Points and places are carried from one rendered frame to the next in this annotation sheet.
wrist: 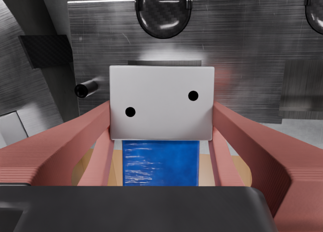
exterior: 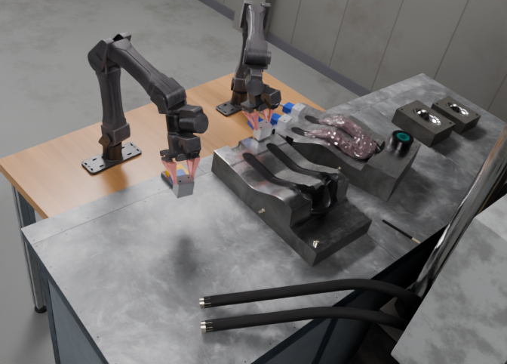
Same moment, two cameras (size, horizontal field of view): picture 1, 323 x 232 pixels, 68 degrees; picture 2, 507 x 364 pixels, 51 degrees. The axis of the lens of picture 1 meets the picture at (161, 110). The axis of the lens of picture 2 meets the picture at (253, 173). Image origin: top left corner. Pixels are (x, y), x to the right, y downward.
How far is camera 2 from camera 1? 1.74 m
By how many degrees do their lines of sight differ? 34
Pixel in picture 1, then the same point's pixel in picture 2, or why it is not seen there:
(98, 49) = (276, 138)
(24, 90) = (286, 132)
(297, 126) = not seen: hidden behind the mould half
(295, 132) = not seen: hidden behind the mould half
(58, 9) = not seen: hidden behind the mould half
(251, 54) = (253, 146)
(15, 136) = (281, 123)
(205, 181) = (226, 141)
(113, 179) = (249, 131)
